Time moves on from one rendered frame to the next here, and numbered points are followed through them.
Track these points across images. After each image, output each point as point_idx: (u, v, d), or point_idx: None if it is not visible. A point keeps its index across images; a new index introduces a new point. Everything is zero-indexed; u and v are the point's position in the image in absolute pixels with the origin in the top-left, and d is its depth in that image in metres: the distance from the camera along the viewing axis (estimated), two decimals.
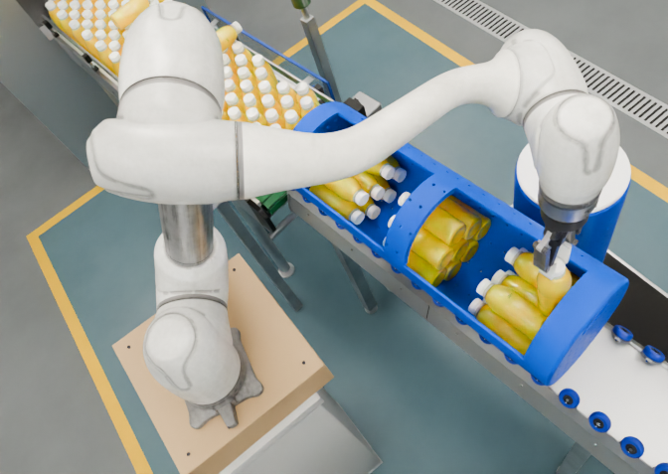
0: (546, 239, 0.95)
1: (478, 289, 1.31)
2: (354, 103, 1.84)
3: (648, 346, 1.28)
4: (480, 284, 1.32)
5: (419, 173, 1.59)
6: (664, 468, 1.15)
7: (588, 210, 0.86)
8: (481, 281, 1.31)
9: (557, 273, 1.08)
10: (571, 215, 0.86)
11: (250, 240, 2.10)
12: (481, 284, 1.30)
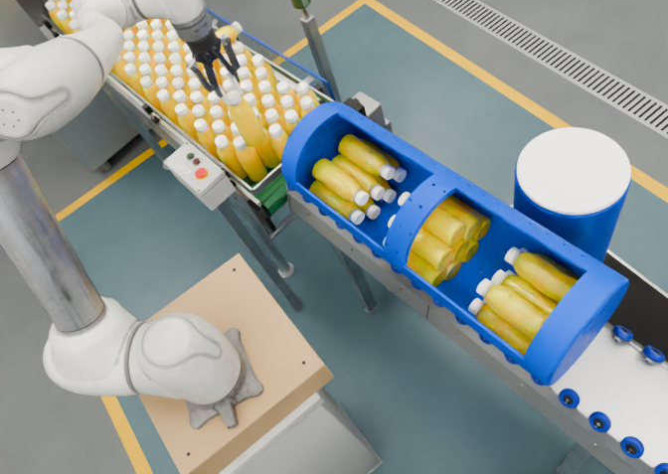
0: (193, 61, 1.42)
1: (478, 289, 1.31)
2: (354, 103, 1.84)
3: (648, 346, 1.28)
4: (480, 284, 1.32)
5: (419, 173, 1.59)
6: (664, 468, 1.15)
7: (197, 30, 1.33)
8: (481, 281, 1.31)
9: (232, 99, 1.56)
10: (186, 34, 1.33)
11: (250, 240, 2.10)
12: (481, 284, 1.30)
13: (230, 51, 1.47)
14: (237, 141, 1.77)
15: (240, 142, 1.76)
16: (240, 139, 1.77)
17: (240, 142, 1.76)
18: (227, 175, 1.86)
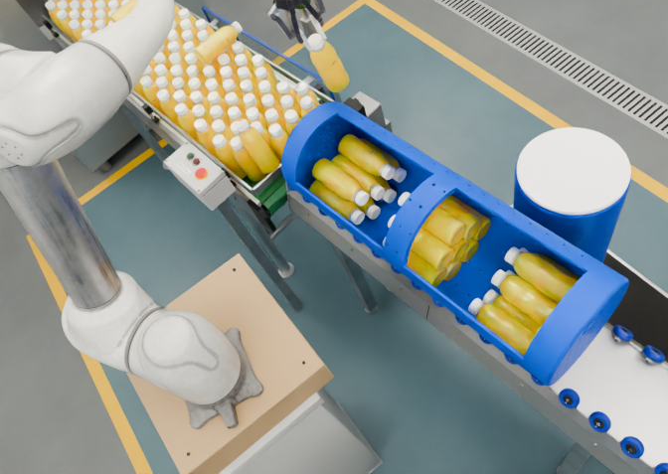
0: (273, 8, 1.26)
1: (311, 47, 1.41)
2: (354, 103, 1.84)
3: (648, 346, 1.28)
4: (314, 41, 1.40)
5: (419, 173, 1.59)
6: (664, 468, 1.15)
7: None
8: (317, 42, 1.40)
9: (240, 126, 1.71)
10: None
11: (250, 240, 2.10)
12: (317, 46, 1.40)
13: None
14: (234, 141, 1.77)
15: (237, 142, 1.76)
16: (237, 139, 1.77)
17: (237, 142, 1.76)
18: (227, 175, 1.86)
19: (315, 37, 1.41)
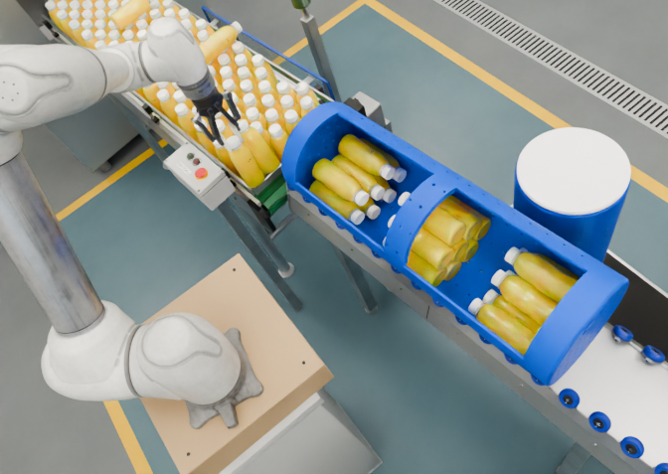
0: (197, 115, 1.52)
1: (230, 146, 1.66)
2: (354, 103, 1.84)
3: (648, 346, 1.28)
4: (232, 141, 1.66)
5: (419, 173, 1.59)
6: (664, 468, 1.15)
7: (201, 90, 1.44)
8: (234, 141, 1.66)
9: (239, 127, 1.71)
10: (191, 93, 1.44)
11: (250, 240, 2.10)
12: (234, 144, 1.66)
13: (231, 104, 1.57)
14: None
15: None
16: None
17: None
18: (227, 175, 1.86)
19: (233, 138, 1.67)
